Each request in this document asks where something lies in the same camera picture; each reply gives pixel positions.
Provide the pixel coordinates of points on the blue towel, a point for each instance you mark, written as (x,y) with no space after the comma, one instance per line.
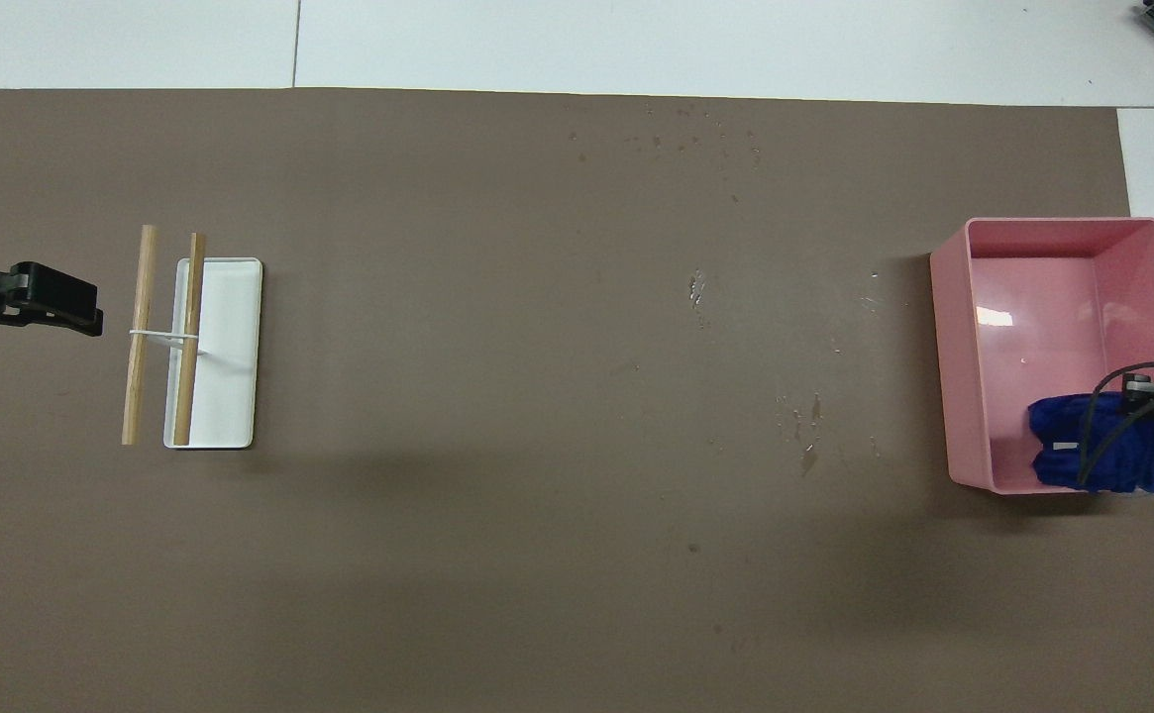
(1126,456)

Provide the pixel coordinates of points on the wooden rack rod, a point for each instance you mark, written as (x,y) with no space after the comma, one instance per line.
(141,297)
(190,297)

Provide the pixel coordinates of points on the pink plastic bin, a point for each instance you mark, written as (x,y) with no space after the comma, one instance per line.
(1032,317)

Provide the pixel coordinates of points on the white rack tray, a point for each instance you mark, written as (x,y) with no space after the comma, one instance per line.
(230,356)

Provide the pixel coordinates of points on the brown table mat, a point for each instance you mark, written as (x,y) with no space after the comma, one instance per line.
(586,555)

